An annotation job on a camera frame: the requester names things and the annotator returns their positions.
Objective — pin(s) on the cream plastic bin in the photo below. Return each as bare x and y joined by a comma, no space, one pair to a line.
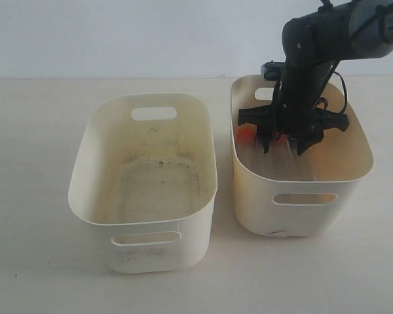
144,182
270,207

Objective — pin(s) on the orange-capped tube with label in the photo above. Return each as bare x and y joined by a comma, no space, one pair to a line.
287,165

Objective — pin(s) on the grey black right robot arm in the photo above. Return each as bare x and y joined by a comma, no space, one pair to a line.
314,45

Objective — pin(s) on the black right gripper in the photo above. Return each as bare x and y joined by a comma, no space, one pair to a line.
296,109

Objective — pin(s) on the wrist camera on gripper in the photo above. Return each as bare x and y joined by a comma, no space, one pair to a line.
272,70

